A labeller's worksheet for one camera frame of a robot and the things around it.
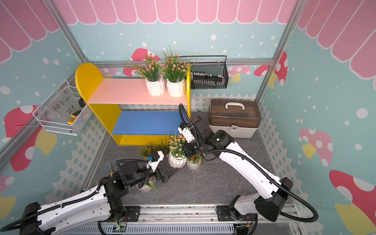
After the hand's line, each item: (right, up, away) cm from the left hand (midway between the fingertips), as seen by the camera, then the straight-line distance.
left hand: (172, 162), depth 69 cm
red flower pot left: (-17, +3, +14) cm, 22 cm away
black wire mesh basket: (+20, +53, +26) cm, 62 cm away
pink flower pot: (+2, +3, -3) cm, 5 cm away
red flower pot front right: (+10, -3, +12) cm, 16 cm away
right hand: (+5, +7, 0) cm, 8 cm away
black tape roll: (-51, +30, +10) cm, 60 cm away
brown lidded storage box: (+39, +22, +20) cm, 49 cm away
